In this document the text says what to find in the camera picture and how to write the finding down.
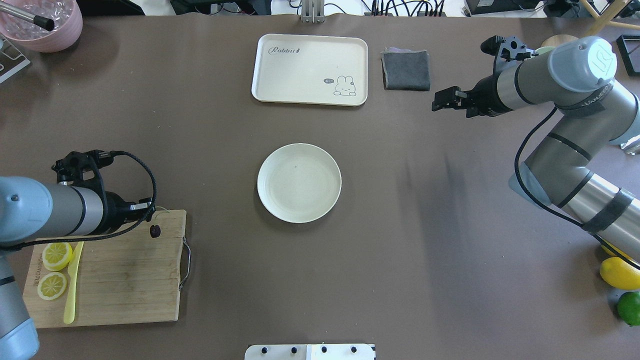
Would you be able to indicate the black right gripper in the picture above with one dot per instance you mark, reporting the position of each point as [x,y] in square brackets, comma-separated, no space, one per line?
[484,93]

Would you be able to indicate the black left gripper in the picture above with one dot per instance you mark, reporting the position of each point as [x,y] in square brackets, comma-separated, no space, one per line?
[114,206]

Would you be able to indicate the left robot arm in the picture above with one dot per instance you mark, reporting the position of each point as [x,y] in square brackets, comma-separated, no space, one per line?
[32,210]

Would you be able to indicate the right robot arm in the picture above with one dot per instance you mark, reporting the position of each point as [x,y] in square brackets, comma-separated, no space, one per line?
[578,77]

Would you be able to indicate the cream rabbit tray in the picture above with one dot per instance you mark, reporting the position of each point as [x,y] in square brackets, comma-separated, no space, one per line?
[311,69]

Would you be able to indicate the black framed glass tray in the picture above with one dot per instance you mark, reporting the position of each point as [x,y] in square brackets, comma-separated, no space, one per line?
[629,49]

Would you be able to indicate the grey folded cloth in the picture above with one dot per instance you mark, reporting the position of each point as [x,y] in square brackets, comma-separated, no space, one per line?
[406,70]

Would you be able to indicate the bamboo cutting board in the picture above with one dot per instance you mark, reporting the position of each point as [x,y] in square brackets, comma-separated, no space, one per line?
[132,278]

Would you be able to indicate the lemon slice upper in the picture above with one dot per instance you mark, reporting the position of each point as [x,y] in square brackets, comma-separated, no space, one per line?
[56,256]

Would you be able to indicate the lemon slice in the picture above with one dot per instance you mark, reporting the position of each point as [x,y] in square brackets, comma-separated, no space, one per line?
[52,286]
[56,256]

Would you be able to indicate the lemon slice lower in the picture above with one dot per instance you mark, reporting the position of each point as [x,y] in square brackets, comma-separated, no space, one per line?
[52,286]

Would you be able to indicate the mint green bowl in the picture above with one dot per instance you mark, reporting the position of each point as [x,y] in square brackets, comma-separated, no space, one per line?
[544,50]

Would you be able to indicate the yellow plastic knife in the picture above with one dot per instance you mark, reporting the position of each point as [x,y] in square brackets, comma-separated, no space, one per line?
[69,314]

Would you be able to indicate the cream round plate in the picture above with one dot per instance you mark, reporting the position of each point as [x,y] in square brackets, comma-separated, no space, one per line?
[299,183]

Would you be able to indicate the pink ice bowl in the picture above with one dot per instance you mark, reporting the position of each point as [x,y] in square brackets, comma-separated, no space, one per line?
[46,26]

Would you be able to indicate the yellow lemon near lime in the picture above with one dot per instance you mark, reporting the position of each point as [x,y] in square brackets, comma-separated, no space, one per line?
[619,274]

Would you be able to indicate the green lime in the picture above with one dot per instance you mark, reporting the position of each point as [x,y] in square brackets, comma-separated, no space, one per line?
[628,308]

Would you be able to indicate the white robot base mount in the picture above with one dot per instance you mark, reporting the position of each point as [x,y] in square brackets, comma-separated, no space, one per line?
[319,351]

